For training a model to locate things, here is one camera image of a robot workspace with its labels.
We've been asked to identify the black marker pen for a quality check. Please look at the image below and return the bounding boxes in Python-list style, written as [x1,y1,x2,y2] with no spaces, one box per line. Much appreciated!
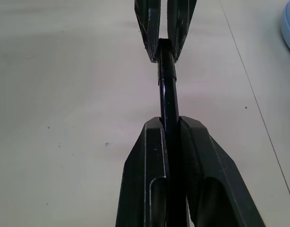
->
[159,77,184,227]

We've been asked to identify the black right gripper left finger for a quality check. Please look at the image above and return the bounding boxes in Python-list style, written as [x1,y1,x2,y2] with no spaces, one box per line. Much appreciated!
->
[115,116,171,227]

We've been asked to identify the black marker cap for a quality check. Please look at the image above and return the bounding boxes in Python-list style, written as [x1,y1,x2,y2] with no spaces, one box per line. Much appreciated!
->
[156,38,178,85]

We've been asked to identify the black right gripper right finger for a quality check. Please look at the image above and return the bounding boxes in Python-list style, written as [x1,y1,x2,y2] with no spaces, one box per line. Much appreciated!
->
[179,115,266,227]

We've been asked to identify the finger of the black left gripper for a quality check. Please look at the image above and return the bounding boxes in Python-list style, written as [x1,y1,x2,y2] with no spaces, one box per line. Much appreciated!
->
[167,0,198,63]
[134,0,165,63]

